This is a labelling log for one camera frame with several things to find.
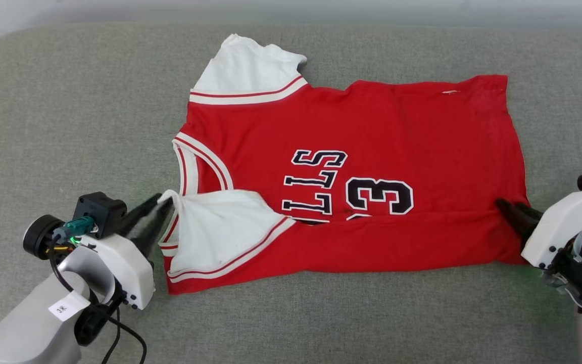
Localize grey fabric sofa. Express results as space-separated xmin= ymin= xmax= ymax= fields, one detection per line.
xmin=0 ymin=23 xmax=582 ymax=364

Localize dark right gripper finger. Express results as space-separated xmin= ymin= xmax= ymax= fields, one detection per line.
xmin=507 ymin=214 xmax=538 ymax=249
xmin=495 ymin=198 xmax=545 ymax=226

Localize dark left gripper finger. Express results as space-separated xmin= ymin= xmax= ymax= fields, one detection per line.
xmin=118 ymin=193 xmax=164 ymax=237
xmin=133 ymin=197 xmax=174 ymax=257

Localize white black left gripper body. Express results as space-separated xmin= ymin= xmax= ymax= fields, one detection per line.
xmin=22 ymin=215 xmax=156 ymax=310

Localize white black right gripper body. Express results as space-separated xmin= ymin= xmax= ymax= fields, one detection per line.
xmin=521 ymin=188 xmax=582 ymax=311

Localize teal cable connector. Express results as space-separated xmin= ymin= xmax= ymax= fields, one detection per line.
xmin=52 ymin=216 xmax=94 ymax=241

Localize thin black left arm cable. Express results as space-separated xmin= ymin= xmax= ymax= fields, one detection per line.
xmin=47 ymin=243 xmax=148 ymax=364

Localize red white Bulls basketball jersey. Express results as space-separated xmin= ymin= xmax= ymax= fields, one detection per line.
xmin=159 ymin=33 xmax=530 ymax=295

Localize white paper label sticker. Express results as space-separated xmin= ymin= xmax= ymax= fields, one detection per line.
xmin=48 ymin=291 xmax=91 ymax=322

